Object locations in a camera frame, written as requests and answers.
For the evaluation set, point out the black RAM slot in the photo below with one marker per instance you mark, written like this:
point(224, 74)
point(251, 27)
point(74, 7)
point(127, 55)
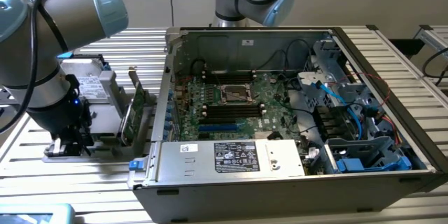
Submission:
point(227, 82)
point(227, 72)
point(227, 79)
point(232, 111)
point(232, 114)
point(232, 105)
point(232, 108)
point(227, 75)

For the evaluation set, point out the black expansion slot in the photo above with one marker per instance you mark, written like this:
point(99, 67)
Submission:
point(216, 121)

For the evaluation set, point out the green graphics card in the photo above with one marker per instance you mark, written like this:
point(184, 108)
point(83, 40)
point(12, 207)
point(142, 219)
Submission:
point(138, 113)

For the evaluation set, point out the grey parts rack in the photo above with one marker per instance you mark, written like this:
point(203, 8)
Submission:
point(104, 119)

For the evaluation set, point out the metal drive cage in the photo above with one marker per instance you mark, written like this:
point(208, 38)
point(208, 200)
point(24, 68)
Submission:
point(328, 58)

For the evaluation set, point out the blue case latch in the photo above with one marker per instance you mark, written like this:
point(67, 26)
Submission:
point(135, 165)

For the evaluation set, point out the silver chipset heatsink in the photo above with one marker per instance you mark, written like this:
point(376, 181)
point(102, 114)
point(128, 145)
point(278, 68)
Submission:
point(266, 135)

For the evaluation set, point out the green motherboard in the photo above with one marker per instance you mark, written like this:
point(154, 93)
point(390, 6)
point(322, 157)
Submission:
point(276, 119)

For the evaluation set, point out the silver hard disk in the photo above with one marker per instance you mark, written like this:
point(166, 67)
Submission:
point(90, 77)

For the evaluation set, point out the silver power supply unit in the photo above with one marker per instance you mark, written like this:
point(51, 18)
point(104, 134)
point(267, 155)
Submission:
point(196, 166)

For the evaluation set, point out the metal CPU socket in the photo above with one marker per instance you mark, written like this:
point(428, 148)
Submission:
point(235, 93)

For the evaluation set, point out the disk bay with blue clips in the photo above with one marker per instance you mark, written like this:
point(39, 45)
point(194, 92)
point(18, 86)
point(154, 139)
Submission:
point(371, 153)

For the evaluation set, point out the light blue teach pendant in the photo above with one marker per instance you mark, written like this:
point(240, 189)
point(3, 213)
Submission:
point(35, 214)

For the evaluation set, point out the grey open PC case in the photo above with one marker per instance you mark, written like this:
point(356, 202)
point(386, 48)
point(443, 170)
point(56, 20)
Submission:
point(244, 197)

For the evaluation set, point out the blue expansion slot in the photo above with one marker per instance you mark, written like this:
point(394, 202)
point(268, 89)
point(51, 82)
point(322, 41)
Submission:
point(216, 128)

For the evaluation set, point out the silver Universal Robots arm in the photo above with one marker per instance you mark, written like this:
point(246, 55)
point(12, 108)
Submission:
point(52, 19)

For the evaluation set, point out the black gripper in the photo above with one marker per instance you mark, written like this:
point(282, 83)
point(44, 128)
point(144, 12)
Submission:
point(52, 121)

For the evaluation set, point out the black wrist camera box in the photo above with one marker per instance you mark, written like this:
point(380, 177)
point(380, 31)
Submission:
point(71, 85)

